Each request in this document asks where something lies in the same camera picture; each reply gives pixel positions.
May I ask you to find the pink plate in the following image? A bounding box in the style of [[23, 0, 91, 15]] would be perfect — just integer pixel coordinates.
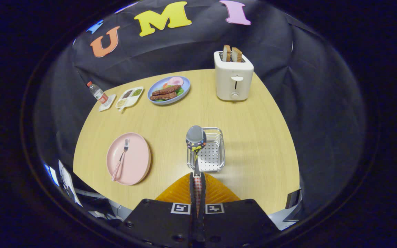
[[106, 133, 151, 186]]

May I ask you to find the metal wire basket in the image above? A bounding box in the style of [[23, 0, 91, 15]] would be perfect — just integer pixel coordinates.
[[187, 127, 226, 172]]

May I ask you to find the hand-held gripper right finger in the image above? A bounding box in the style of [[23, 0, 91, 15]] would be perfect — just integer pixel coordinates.
[[198, 172, 282, 248]]

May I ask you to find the white divided condiment dish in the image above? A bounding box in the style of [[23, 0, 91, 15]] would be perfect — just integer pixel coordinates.
[[115, 86, 144, 112]]

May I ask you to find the blue plate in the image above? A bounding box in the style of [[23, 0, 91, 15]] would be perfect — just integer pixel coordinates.
[[147, 76, 191, 105]]

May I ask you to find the brown meat strip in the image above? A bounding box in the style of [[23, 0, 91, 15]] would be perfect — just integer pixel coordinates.
[[150, 91, 178, 101], [151, 85, 182, 96]]

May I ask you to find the spoon with checkered handle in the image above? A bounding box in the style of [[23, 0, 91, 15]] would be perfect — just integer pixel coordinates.
[[186, 125, 207, 217]]

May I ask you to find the small white square dish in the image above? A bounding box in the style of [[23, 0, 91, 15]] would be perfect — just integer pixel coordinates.
[[98, 94, 116, 112]]

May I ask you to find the black table bracket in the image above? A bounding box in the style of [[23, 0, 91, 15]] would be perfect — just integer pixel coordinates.
[[286, 189, 301, 209]]

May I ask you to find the fork with checkered handle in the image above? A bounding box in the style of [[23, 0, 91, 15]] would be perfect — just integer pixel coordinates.
[[111, 138, 130, 182]]

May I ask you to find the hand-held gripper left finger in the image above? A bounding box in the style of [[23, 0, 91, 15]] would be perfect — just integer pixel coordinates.
[[119, 172, 199, 248]]

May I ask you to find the white toaster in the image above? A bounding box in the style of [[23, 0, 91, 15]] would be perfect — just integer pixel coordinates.
[[214, 51, 254, 101]]

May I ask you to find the clear water bottle red label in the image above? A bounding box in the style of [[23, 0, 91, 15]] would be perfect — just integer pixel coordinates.
[[87, 81, 109, 104]]

